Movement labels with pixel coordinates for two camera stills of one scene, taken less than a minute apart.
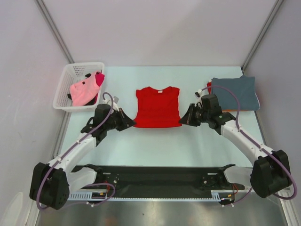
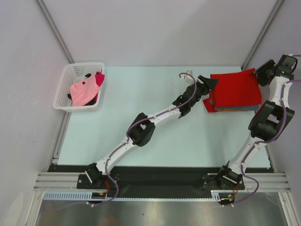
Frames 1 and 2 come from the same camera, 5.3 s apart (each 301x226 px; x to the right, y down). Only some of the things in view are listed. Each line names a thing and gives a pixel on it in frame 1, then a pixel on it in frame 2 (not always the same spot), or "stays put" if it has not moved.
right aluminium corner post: (277, 6) stays put
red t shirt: (157, 108) to (241, 88)
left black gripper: (126, 122) to (210, 83)
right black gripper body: (192, 115) to (261, 74)
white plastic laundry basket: (80, 88) stays put
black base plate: (163, 178) stays put
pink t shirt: (83, 91) stays put
